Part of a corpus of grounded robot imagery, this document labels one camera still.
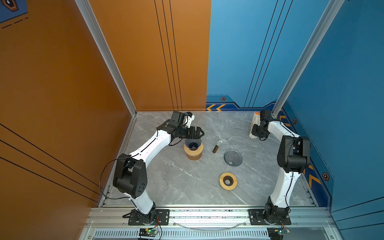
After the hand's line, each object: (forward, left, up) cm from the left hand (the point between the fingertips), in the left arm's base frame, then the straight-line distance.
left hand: (198, 132), depth 86 cm
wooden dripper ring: (-10, +2, -9) cm, 14 cm away
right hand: (+10, -39, -13) cm, 42 cm away
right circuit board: (-46, -38, -19) cm, 62 cm away
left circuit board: (-46, +24, -20) cm, 56 cm away
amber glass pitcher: (-7, +2, -17) cm, 18 cm away
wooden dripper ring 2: (-22, -17, -17) cm, 33 cm away
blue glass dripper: (-3, +3, -8) cm, 9 cm away
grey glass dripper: (-9, -22, -15) cm, 28 cm away
